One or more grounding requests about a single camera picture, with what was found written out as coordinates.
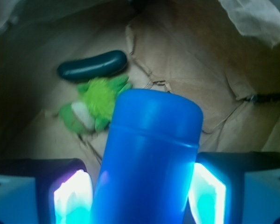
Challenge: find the green plush toy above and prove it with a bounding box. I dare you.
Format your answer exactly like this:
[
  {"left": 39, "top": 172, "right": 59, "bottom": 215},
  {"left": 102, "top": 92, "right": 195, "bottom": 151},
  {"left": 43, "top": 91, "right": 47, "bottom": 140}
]
[{"left": 58, "top": 74, "right": 133, "bottom": 135}]

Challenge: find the brown paper bag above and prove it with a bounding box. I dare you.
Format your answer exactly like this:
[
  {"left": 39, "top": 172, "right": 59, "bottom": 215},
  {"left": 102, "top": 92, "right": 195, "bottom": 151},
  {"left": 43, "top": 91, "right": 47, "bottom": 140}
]
[{"left": 0, "top": 0, "right": 280, "bottom": 177}]

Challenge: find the blue plastic bottle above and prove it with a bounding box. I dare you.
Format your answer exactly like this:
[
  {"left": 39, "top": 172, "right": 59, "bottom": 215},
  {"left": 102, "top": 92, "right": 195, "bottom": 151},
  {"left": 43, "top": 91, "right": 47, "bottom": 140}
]
[{"left": 91, "top": 89, "right": 203, "bottom": 224}]

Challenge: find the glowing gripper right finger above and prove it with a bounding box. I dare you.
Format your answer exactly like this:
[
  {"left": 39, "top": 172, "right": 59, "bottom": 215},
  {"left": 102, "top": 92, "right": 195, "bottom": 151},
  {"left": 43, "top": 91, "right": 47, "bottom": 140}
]
[{"left": 188, "top": 152, "right": 280, "bottom": 224}]

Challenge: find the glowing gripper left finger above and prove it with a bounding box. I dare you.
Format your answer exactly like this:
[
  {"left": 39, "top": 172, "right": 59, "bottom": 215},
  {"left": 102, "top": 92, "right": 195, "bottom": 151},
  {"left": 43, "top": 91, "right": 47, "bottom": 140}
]
[{"left": 0, "top": 158, "right": 93, "bottom": 224}]

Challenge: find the dark green toy cucumber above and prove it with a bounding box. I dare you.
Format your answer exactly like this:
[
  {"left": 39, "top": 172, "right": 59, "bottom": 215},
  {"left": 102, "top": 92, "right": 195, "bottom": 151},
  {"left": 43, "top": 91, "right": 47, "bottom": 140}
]
[{"left": 57, "top": 50, "right": 128, "bottom": 82}]

